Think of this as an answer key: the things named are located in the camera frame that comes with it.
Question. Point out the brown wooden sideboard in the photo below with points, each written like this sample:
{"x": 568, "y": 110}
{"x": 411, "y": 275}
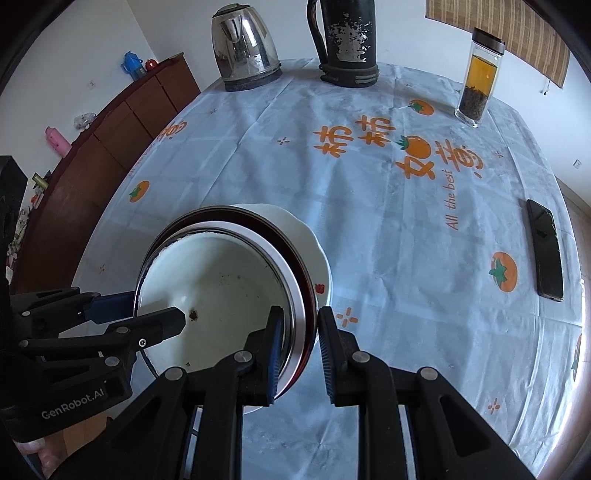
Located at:
{"x": 115, "y": 134}

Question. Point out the light blue printed tablecloth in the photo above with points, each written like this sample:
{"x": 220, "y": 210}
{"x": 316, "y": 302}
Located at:
{"x": 369, "y": 207}

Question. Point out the white plate with red flowers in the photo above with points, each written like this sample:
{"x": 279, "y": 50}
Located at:
{"x": 318, "y": 263}

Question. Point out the person's left hand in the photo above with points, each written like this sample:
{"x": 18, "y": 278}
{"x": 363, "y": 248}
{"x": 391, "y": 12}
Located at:
{"x": 39, "y": 454}

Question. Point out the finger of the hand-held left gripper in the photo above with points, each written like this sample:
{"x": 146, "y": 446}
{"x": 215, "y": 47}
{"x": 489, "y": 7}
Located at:
{"x": 113, "y": 305}
{"x": 159, "y": 323}

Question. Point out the black smartphone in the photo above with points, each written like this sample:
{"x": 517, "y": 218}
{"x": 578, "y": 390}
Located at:
{"x": 545, "y": 249}

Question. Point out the blue thermos flask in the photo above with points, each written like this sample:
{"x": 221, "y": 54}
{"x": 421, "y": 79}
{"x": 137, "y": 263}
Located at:
{"x": 132, "y": 64}

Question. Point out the stainless steel electric kettle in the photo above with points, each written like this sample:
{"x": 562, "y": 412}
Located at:
{"x": 244, "y": 46}

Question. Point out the clear plastic bag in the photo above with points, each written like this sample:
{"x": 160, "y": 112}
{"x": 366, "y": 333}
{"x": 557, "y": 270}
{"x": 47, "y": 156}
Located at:
{"x": 85, "y": 121}

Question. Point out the worn black thermos jug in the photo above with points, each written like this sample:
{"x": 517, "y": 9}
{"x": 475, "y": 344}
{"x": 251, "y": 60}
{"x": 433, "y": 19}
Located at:
{"x": 351, "y": 41}

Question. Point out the glass tea bottle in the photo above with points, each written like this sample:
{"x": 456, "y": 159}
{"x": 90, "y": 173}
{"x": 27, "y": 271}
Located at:
{"x": 478, "y": 78}

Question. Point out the green bottle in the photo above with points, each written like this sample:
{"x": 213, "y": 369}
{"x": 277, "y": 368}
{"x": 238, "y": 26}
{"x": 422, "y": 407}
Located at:
{"x": 39, "y": 181}

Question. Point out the pink plastic bowl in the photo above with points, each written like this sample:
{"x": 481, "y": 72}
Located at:
{"x": 307, "y": 290}

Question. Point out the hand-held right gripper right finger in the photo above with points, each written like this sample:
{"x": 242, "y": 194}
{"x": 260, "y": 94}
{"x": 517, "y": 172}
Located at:
{"x": 327, "y": 355}

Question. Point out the small red apple-shaped jar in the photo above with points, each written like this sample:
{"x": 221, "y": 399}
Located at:
{"x": 151, "y": 64}

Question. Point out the bamboo window blind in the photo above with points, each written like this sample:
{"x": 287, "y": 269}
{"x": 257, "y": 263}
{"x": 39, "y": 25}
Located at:
{"x": 508, "y": 32}

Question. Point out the pink thermos flask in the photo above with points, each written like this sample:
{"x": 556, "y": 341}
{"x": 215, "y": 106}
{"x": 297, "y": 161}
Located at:
{"x": 57, "y": 142}

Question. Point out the floral decoration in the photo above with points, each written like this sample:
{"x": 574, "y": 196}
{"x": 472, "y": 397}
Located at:
{"x": 23, "y": 235}

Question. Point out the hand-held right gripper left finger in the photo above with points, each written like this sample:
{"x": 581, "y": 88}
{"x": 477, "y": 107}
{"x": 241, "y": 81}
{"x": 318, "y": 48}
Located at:
{"x": 274, "y": 350}

